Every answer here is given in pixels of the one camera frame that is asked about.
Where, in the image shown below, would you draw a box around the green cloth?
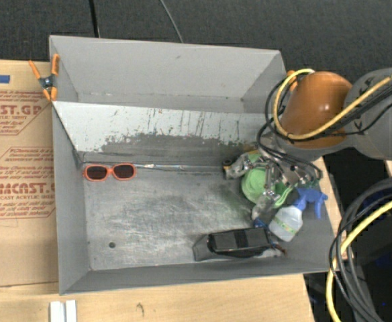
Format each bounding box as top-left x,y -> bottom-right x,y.
240,150 -> 295,209

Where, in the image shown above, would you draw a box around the orange sunglasses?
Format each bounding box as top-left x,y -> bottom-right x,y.
82,163 -> 138,182

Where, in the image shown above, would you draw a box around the brown cardboard board red print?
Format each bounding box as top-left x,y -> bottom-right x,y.
0,58 -> 61,288

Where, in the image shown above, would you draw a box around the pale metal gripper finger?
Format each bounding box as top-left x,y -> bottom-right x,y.
250,191 -> 281,221
222,157 -> 254,181

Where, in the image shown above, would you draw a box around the clear spray bottle blue head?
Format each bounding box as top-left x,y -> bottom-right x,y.
268,186 -> 329,243

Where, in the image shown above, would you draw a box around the grey metal bin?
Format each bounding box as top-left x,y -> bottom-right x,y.
48,34 -> 336,296

